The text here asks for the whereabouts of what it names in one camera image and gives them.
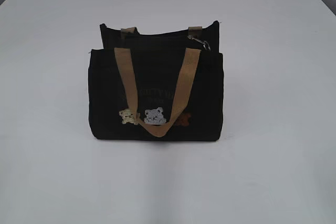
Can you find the black canvas tote bag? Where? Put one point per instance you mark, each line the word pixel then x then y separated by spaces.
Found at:
pixel 156 61

